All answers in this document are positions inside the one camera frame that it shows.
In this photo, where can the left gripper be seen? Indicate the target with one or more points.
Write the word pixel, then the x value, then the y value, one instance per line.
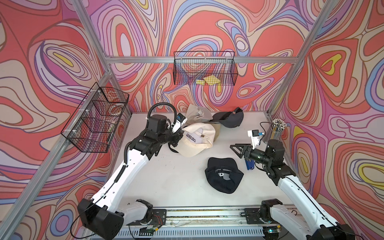
pixel 177 137

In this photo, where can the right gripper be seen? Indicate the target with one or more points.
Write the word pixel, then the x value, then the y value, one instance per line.
pixel 248 149

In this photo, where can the cream baseball cap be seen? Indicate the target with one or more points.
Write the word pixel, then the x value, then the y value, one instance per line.
pixel 196 138

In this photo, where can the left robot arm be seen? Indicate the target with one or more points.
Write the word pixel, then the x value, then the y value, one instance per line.
pixel 120 180

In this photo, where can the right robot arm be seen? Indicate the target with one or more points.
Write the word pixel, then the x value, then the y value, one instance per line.
pixel 294 192

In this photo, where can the dark grey baseball cap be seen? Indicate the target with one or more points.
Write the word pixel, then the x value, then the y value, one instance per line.
pixel 231 119

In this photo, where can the tan khaki baseball cap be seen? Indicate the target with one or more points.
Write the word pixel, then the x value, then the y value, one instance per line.
pixel 217 128

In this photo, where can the black cap upside down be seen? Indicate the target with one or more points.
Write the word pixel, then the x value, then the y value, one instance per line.
pixel 223 174

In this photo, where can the light beige baseball cap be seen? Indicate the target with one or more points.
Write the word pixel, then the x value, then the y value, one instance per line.
pixel 197 114

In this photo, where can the blue tool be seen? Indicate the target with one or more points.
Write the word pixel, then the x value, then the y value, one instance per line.
pixel 250 164

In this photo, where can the cup of pencils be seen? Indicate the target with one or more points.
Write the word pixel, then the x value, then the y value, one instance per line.
pixel 275 129

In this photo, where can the black wire basket left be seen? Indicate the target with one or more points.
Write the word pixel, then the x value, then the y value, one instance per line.
pixel 91 128

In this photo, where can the black wire basket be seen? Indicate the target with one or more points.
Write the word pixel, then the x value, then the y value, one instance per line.
pixel 91 128
pixel 192 65

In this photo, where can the black wire basket back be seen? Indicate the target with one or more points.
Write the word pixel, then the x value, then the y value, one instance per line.
pixel 192 65

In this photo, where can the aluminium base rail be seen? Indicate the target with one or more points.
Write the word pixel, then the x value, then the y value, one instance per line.
pixel 208 217

